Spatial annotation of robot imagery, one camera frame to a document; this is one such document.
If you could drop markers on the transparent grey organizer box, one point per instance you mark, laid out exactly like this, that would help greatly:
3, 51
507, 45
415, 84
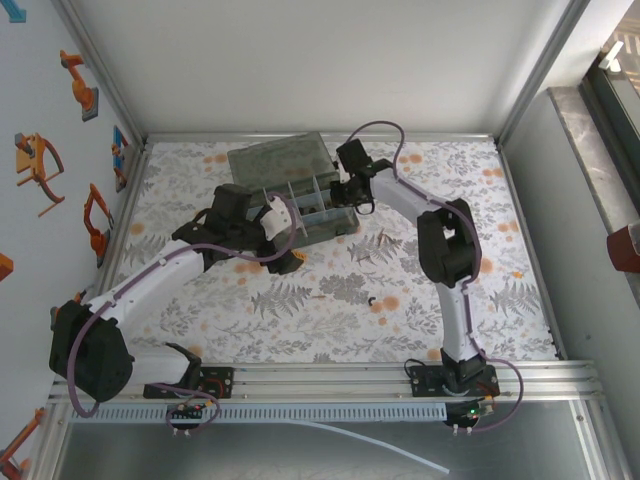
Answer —
280, 157

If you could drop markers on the thin white plastic strip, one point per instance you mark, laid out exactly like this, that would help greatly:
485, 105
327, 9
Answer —
400, 451

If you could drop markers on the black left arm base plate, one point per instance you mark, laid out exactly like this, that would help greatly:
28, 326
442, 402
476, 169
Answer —
155, 390

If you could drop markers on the small controller circuit board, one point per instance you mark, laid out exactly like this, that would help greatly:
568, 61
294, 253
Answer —
187, 411
470, 414

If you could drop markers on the floral patterned table mat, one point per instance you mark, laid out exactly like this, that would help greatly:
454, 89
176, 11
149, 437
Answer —
450, 175

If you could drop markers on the blue and orange sticker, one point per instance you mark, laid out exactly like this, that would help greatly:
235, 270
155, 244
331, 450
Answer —
119, 150

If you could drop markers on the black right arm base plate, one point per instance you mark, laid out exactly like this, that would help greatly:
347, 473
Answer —
422, 387

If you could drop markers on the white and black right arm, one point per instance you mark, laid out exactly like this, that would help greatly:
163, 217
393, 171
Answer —
457, 325

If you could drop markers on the dark window frame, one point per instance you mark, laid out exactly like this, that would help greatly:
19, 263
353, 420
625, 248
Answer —
615, 115

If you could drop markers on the blue machine part sticker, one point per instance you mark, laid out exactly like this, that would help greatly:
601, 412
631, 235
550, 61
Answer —
15, 14

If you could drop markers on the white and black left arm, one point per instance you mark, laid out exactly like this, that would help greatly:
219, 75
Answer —
150, 275

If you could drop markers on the white left camera bracket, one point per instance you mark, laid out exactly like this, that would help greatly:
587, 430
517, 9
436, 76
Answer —
275, 220

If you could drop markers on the grey stone window sill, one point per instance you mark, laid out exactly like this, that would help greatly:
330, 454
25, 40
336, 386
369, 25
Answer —
585, 150

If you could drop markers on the orange curved machine sticker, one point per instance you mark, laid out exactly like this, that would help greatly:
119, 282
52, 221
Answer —
35, 165

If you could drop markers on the aluminium frame post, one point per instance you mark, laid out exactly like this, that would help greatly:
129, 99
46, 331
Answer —
542, 70
102, 70

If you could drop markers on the wide aluminium frame rail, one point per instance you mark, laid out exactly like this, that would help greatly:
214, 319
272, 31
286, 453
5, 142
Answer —
325, 380

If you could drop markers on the orange block sticker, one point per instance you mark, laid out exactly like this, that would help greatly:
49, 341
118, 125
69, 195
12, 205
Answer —
5, 267

